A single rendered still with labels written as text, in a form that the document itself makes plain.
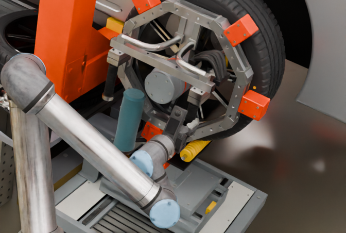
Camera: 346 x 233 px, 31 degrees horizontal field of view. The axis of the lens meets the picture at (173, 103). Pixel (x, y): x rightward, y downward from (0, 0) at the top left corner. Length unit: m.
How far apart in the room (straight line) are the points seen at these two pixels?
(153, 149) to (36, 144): 0.36
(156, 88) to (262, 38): 0.43
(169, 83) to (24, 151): 0.62
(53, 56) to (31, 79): 0.80
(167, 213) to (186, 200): 0.95
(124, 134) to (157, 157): 0.55
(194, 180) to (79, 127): 1.23
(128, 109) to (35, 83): 0.74
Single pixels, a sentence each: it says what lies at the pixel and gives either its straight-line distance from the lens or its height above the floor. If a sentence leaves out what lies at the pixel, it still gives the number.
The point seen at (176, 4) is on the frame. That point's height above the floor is 1.12.
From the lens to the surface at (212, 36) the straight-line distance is 2.80.
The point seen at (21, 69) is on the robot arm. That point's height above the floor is 1.10.
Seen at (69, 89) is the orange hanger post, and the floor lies 0.60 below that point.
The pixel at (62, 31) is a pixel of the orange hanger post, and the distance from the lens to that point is 2.47.
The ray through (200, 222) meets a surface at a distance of 2.79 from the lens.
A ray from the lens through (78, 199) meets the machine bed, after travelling 2.89.
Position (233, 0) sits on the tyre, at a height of 1.16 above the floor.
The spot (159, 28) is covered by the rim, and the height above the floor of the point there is 0.95.
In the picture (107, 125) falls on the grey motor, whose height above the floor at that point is 0.41.
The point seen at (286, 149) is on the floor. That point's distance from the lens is 3.74.
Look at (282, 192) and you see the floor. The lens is 3.40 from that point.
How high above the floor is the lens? 2.01
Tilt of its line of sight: 32 degrees down
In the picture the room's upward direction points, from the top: 14 degrees clockwise
